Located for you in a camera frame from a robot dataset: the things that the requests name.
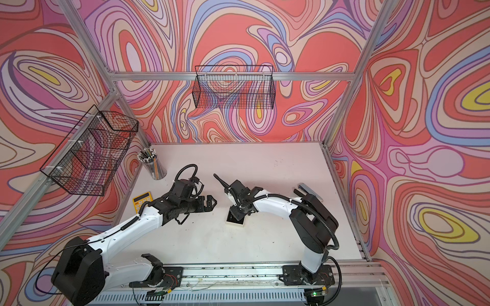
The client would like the black wire basket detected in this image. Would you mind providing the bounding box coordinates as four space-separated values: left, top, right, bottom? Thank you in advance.
40 105 139 196
192 65 276 110

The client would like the black wire basket left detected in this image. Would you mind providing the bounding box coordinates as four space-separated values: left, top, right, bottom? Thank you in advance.
40 105 139 196

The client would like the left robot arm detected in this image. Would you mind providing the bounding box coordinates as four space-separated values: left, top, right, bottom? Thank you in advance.
51 179 218 305

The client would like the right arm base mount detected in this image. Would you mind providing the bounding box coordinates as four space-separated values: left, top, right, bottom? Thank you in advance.
278 264 336 288

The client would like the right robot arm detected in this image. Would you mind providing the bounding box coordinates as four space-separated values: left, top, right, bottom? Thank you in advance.
220 180 339 287

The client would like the metal pen cup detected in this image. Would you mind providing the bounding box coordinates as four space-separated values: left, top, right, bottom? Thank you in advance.
137 147 167 181

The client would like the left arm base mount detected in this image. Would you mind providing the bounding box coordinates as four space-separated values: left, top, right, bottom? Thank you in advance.
129 266 184 289

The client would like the yellow calculator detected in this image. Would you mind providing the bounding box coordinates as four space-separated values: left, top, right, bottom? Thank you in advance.
132 192 153 214

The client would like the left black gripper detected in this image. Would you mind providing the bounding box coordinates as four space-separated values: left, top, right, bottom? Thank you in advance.
179 194 219 215

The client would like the grey stapler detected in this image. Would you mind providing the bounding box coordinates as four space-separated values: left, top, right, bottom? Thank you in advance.
298 183 324 202

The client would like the black wire basket back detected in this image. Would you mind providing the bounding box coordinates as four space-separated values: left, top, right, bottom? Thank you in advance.
192 65 276 110

